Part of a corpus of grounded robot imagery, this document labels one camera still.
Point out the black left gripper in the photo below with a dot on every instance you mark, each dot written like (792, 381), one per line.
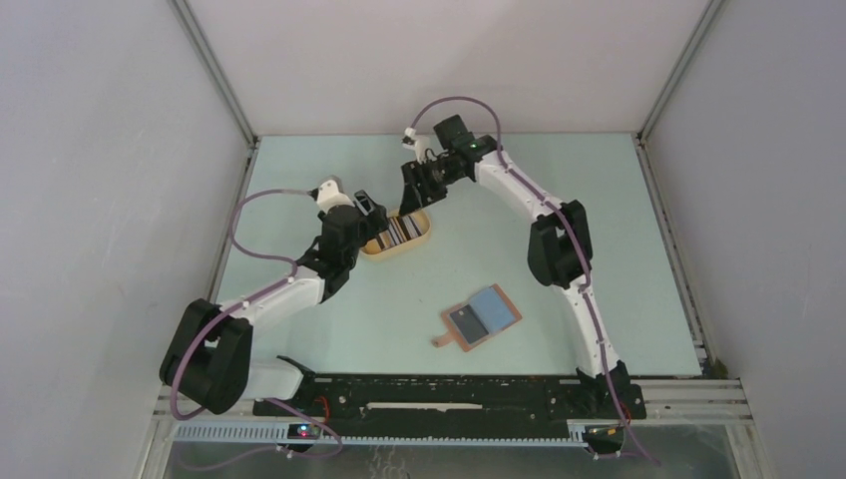
(375, 214)

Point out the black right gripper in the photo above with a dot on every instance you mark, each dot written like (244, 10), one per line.
(417, 172)

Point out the beige oval card tray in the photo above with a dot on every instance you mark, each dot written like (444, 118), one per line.
(369, 251)

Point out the pink leather card holder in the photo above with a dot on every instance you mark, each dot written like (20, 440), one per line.
(485, 314)

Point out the black credit card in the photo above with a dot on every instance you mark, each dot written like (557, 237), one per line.
(468, 324)

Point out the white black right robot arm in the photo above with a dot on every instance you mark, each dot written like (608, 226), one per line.
(559, 248)

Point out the stack of grey cards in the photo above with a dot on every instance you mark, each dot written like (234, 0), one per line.
(402, 229)

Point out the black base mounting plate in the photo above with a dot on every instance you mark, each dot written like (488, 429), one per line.
(475, 429)

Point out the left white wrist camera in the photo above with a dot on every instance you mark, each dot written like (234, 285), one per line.
(330, 194)

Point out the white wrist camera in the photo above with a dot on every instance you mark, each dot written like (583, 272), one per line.
(412, 141)
(330, 194)

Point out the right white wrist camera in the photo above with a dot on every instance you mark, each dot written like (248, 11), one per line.
(412, 141)

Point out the aluminium frame rail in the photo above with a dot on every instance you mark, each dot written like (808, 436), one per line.
(400, 399)

